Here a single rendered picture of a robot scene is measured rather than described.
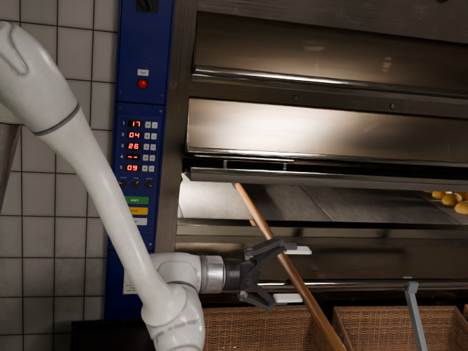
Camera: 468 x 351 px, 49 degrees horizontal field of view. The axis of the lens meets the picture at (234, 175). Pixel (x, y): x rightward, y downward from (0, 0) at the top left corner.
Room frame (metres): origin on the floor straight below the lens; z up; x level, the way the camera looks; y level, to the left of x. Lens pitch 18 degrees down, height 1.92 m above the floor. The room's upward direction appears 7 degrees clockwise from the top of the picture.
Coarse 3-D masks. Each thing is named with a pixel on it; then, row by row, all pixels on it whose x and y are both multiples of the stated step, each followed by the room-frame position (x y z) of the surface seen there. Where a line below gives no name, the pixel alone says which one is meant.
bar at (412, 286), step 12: (408, 276) 1.47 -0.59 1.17; (264, 288) 1.32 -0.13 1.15; (276, 288) 1.33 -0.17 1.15; (288, 288) 1.34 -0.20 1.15; (312, 288) 1.36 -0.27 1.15; (324, 288) 1.37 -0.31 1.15; (336, 288) 1.38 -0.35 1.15; (348, 288) 1.39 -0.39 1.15; (408, 288) 1.43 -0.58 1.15; (408, 300) 1.43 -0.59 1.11; (420, 324) 1.37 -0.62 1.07; (420, 336) 1.34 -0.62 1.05; (420, 348) 1.32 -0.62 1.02
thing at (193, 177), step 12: (240, 168) 1.70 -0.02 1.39; (252, 168) 1.73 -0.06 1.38; (192, 180) 1.48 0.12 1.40; (204, 180) 1.49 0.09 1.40; (216, 180) 1.50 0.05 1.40; (228, 180) 1.51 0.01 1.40; (240, 180) 1.52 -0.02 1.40; (252, 180) 1.53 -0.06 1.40; (264, 180) 1.54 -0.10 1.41; (276, 180) 1.55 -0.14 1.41; (288, 180) 1.56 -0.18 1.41; (300, 180) 1.57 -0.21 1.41; (312, 180) 1.58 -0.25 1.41; (324, 180) 1.60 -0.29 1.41; (336, 180) 1.61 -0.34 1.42; (348, 180) 1.62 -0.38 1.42; (360, 180) 1.63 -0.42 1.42
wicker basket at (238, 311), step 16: (304, 304) 1.75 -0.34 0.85; (208, 320) 1.63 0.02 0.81; (240, 320) 1.66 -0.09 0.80; (272, 320) 1.70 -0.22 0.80; (288, 320) 1.71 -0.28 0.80; (304, 320) 1.73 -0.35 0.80; (208, 336) 1.62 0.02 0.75; (224, 336) 1.63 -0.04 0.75; (240, 336) 1.65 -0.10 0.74; (256, 336) 1.67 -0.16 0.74; (272, 336) 1.68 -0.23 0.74; (288, 336) 1.70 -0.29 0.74; (304, 336) 1.72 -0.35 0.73; (320, 336) 1.67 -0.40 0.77
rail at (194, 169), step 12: (192, 168) 1.49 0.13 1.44; (204, 168) 1.50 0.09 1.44; (216, 168) 1.51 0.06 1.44; (228, 168) 1.53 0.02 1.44; (372, 180) 1.64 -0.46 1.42; (384, 180) 1.65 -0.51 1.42; (396, 180) 1.67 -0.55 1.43; (408, 180) 1.68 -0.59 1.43; (420, 180) 1.69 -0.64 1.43; (432, 180) 1.70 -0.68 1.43; (444, 180) 1.71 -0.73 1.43; (456, 180) 1.73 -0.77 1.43
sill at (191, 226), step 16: (192, 224) 1.64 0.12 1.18; (208, 224) 1.66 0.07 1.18; (224, 224) 1.67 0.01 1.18; (240, 224) 1.69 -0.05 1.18; (256, 224) 1.71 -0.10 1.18; (272, 224) 1.73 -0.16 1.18; (288, 224) 1.75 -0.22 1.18; (304, 224) 1.77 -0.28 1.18; (320, 224) 1.79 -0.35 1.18; (336, 224) 1.81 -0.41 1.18; (352, 224) 1.83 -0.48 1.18; (368, 224) 1.85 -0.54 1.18; (384, 224) 1.87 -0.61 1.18; (400, 224) 1.89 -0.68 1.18; (416, 224) 1.92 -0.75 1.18; (432, 224) 1.94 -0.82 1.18; (448, 224) 1.96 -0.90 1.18
